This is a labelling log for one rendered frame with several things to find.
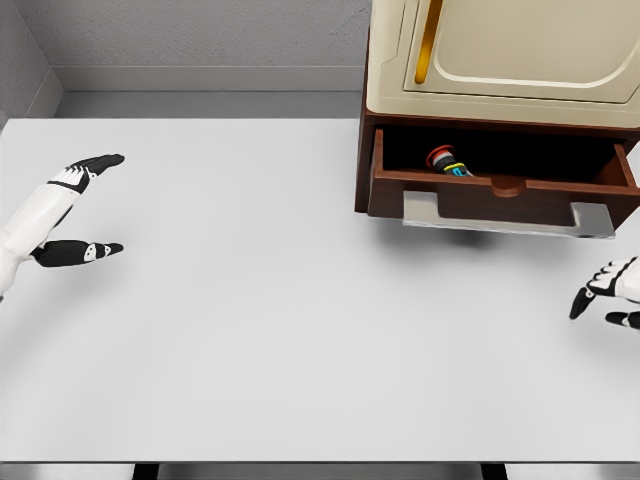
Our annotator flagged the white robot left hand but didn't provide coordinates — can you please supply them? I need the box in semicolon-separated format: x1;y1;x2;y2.
1;153;126;269

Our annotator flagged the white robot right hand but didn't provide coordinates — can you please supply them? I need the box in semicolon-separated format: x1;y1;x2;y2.
568;255;640;331

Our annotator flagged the brown wooden drawer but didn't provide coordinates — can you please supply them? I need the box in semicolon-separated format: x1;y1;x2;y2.
367;127;640;242

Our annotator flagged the brown and cream cabinet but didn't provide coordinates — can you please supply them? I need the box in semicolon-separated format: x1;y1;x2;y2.
354;0;640;237

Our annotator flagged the cream cabinet door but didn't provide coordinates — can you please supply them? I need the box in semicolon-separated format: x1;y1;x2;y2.
402;0;640;105

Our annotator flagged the red-capped black switch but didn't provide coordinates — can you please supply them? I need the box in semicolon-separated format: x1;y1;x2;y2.
425;144;475;179

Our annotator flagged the silver drawer handle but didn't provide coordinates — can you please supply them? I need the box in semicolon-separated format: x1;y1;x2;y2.
402;190;616;241

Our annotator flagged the gold door handle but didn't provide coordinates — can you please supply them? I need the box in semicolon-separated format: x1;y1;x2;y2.
414;0;444;86

